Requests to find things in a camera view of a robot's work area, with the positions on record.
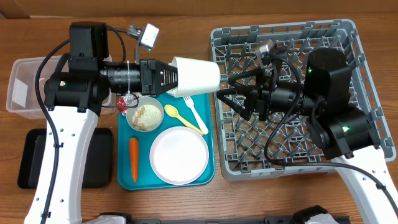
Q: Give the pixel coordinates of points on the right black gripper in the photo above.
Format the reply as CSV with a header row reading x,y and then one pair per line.
x,y
258,88

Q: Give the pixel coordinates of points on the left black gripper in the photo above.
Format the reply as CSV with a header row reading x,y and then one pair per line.
x,y
151,71

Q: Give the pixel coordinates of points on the yellow plastic spoon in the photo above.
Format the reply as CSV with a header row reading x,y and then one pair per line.
x,y
173,112

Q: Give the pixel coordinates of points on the white paper cup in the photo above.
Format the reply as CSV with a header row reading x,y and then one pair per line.
x,y
195,77

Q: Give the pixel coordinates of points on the pink round plate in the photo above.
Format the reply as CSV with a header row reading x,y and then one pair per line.
x,y
179,155

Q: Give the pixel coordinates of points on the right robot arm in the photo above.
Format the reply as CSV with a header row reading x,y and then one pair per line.
x,y
343,132

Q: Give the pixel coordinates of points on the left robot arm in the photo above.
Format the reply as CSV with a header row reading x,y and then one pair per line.
x,y
71,100

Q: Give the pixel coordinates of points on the grey dishwasher rack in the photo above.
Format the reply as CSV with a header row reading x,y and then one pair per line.
x,y
242,142

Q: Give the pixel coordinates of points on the grey bowl with rice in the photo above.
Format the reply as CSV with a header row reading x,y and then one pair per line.
x,y
146,116

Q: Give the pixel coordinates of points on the red silver foil wrapper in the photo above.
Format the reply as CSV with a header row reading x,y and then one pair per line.
x,y
127,101

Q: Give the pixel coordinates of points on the orange carrot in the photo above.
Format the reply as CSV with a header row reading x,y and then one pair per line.
x,y
134,157

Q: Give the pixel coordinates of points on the black plastic tray bin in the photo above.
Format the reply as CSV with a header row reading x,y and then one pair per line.
x,y
99,159

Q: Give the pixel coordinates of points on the clear plastic bin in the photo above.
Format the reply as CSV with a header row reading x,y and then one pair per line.
x,y
21,98

